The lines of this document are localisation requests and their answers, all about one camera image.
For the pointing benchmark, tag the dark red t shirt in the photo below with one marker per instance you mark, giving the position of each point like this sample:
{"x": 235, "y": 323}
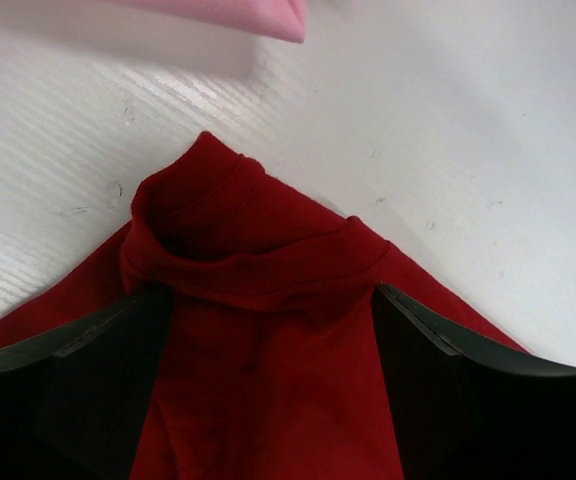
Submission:
{"x": 271, "y": 369}

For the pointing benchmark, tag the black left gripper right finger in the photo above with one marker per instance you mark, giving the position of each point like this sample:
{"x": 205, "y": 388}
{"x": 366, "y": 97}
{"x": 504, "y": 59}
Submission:
{"x": 464, "y": 406}

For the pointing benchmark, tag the pink folded t shirt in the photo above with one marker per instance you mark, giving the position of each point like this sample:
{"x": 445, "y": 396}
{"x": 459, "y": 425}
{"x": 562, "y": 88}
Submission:
{"x": 279, "y": 19}

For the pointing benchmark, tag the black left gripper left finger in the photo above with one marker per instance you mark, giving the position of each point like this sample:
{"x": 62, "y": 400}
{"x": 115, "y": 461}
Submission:
{"x": 73, "y": 400}

